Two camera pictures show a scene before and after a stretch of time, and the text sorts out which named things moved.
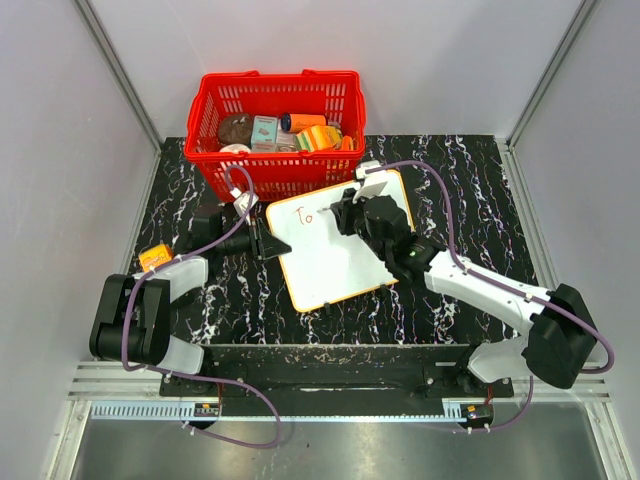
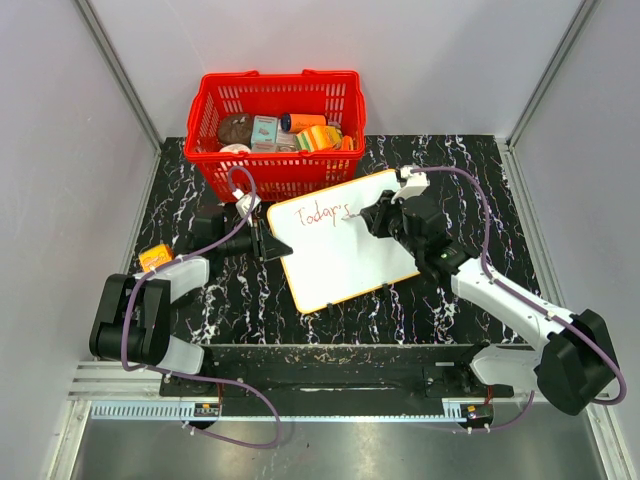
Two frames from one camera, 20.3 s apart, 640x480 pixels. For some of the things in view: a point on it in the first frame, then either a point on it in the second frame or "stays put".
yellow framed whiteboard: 320,264 stays put
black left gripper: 264,244 stays put
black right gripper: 344,211 to 379,212
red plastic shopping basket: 293,134 stays put
